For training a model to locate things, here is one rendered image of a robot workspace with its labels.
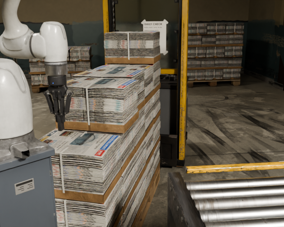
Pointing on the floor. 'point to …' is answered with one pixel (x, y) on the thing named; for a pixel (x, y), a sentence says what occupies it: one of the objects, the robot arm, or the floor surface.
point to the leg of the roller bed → (170, 218)
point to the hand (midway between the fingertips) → (60, 122)
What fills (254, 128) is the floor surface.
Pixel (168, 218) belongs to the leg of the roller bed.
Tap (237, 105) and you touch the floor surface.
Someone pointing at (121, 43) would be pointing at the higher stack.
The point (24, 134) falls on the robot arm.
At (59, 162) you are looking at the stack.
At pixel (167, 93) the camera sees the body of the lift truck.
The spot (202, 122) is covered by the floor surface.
